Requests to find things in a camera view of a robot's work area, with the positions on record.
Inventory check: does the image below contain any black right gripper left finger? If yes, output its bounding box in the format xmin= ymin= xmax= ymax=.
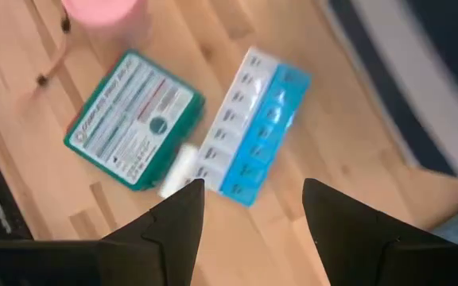
xmin=101 ymin=178 xmax=207 ymax=286

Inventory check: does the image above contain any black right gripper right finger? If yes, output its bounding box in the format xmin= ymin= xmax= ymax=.
xmin=301 ymin=178 xmax=456 ymax=286

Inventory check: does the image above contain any green first aid kit box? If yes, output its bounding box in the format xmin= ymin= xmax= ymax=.
xmin=63 ymin=48 xmax=207 ymax=192

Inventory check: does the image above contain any blue white pill organizer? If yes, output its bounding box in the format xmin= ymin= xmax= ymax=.
xmin=194 ymin=46 xmax=313 ymax=209

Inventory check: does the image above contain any pink lidded clear container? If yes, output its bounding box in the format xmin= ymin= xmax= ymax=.
xmin=60 ymin=0 xmax=152 ymax=47

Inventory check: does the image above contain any navy white striped fabric basket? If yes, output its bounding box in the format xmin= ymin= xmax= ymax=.
xmin=323 ymin=0 xmax=458 ymax=184

